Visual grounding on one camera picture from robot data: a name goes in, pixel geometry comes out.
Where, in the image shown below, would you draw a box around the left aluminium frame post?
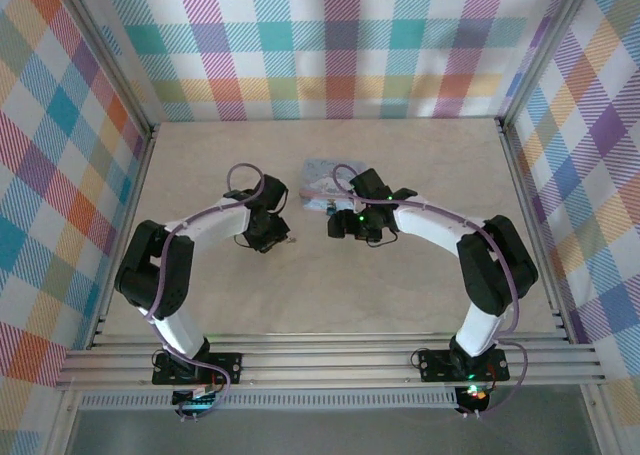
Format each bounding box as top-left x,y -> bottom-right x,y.
49,0 -> 161,136

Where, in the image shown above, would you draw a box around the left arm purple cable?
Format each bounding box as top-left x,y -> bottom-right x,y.
148,162 -> 269,416

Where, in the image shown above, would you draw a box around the aluminium side rail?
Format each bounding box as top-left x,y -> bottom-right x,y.
494,117 -> 576,344
87,122 -> 162,351

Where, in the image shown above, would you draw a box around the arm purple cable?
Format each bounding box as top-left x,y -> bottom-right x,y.
148,162 -> 269,416
332,163 -> 530,419

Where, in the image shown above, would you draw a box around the right aluminium side rail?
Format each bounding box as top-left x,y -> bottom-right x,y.
494,117 -> 576,344

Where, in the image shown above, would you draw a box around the left green controller board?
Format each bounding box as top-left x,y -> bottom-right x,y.
172,384 -> 222,420

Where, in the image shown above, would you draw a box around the aluminium frame leg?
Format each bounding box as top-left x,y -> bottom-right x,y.
45,389 -> 82,455
582,384 -> 625,455

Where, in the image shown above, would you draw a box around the left aluminium side rail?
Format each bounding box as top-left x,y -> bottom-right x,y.
87,122 -> 162,351

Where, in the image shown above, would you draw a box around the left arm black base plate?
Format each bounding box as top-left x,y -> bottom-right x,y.
151,352 -> 244,387

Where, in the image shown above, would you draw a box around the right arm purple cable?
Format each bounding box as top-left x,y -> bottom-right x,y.
332,163 -> 530,419

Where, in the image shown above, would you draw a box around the light blue pouch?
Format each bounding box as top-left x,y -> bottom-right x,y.
299,158 -> 369,214

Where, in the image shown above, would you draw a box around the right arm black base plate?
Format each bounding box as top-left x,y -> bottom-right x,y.
417,347 -> 511,382

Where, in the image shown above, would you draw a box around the right aluminium frame post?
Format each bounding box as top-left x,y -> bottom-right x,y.
499,0 -> 597,126

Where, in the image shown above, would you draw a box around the wide aluminium mounting rail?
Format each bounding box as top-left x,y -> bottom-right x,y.
54,342 -> 607,392

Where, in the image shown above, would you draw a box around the grey slotted cable duct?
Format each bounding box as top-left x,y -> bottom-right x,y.
79,387 -> 459,410

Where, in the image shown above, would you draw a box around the aluminium frame post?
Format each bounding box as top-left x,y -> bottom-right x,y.
49,0 -> 161,136
499,0 -> 597,126

